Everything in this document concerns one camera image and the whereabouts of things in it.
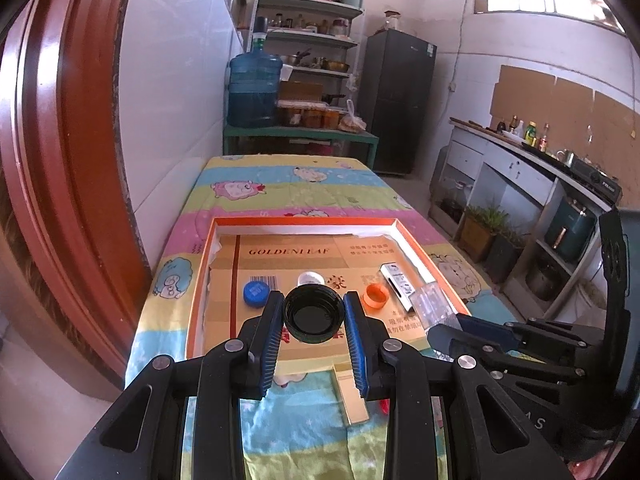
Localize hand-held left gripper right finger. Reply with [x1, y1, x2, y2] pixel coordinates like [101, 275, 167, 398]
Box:
[342, 291, 573, 480]

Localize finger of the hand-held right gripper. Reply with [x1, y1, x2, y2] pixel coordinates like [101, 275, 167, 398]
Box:
[457, 312, 608, 358]
[429, 324, 591, 387]

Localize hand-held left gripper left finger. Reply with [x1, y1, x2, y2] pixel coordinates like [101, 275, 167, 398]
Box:
[60, 290, 286, 480]

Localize clear plastic glitter box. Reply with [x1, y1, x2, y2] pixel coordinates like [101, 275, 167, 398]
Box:
[412, 285, 458, 331]

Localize orange bottle cap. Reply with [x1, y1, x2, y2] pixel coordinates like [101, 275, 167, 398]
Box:
[362, 284, 390, 309]

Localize black bottle cap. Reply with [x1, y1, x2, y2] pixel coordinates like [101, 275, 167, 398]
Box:
[283, 285, 347, 345]

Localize blue bottle cap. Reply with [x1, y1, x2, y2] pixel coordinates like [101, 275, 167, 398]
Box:
[242, 281, 271, 308]

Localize small gold box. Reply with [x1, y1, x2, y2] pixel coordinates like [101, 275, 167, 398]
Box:
[331, 362, 371, 426]

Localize white cartoon cat lighter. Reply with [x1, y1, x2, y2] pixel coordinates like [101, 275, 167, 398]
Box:
[380, 262, 416, 311]

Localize shallow orange-rimmed cardboard box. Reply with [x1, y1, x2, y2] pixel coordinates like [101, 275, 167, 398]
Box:
[185, 216, 471, 361]

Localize plant in dark pot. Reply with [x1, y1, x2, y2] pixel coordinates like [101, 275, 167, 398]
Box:
[486, 227, 531, 285]

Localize steel cooking pot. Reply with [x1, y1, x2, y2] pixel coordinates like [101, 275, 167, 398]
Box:
[525, 259, 566, 301]

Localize plant in yellow pot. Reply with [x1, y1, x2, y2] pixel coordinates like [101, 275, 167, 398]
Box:
[457, 205, 511, 263]

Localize dark green air fryer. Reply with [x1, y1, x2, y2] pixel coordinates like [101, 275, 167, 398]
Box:
[544, 196, 598, 262]

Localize glass jug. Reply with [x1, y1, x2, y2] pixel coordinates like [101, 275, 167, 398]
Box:
[447, 180, 473, 211]

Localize white kitchen counter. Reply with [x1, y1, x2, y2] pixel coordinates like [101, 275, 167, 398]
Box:
[429, 117, 621, 321]

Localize cartoon printed blanket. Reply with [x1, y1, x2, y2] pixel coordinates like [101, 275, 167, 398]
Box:
[125, 155, 506, 480]

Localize black gas stove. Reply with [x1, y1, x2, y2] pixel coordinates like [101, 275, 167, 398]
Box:
[570, 157, 623, 206]

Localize wooden board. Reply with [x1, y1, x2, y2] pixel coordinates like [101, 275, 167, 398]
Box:
[449, 117, 501, 133]

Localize green table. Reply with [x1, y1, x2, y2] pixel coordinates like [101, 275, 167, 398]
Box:
[222, 125, 380, 171]

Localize plastic bag of food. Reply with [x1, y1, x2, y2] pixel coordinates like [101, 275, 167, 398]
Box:
[339, 100, 368, 133]

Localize dark grey refrigerator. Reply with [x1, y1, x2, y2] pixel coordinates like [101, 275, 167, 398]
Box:
[359, 29, 438, 177]

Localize blue water jug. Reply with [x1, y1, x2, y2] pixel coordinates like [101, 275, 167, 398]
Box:
[226, 52, 284, 128]

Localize brown cardboard box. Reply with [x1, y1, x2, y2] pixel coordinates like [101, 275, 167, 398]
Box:
[278, 81, 325, 102]

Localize black water jug pump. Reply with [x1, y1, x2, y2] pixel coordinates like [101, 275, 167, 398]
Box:
[251, 16, 268, 56]

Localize white metal shelf rack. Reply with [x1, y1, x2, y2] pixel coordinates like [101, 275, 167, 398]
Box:
[254, 0, 365, 111]

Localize cardboard wall sheets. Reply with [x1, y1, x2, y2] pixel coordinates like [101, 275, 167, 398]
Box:
[489, 65, 640, 161]

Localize red wooden door frame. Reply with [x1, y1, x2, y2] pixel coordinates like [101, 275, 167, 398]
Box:
[0, 0, 153, 401]

